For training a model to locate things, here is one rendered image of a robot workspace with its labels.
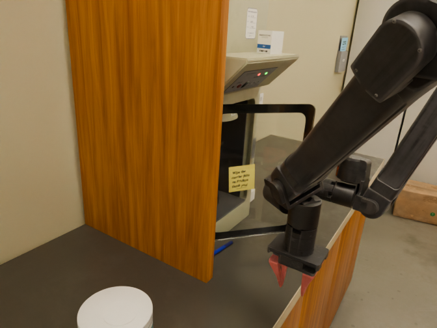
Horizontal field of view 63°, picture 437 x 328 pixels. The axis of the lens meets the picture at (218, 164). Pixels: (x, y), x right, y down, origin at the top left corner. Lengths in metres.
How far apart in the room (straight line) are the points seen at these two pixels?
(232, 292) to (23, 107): 0.73
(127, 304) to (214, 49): 0.52
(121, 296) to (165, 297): 0.23
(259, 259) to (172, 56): 0.62
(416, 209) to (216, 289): 2.96
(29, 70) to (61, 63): 0.10
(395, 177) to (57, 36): 0.94
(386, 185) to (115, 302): 0.62
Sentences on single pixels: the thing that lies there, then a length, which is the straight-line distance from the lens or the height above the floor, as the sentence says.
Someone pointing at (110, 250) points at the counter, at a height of 0.94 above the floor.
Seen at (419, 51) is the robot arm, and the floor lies 1.56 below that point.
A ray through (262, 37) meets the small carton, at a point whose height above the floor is 1.55.
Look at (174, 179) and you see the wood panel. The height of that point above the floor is 1.21.
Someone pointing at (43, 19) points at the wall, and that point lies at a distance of 1.11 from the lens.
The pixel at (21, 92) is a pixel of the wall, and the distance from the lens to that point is 1.08.
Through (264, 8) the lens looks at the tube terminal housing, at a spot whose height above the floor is 1.63.
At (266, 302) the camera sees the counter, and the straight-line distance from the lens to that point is 0.96.
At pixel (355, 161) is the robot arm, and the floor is 1.30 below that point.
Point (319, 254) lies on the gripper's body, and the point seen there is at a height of 1.19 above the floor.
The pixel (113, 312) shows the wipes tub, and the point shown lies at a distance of 0.71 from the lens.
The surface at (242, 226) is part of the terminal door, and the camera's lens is 1.07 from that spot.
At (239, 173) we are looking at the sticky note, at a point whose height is 1.20.
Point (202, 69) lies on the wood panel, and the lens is 0.79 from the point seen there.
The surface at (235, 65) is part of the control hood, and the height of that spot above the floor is 1.49.
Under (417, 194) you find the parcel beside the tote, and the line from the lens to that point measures 3.70.
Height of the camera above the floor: 1.57
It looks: 21 degrees down
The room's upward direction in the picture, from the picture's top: 3 degrees clockwise
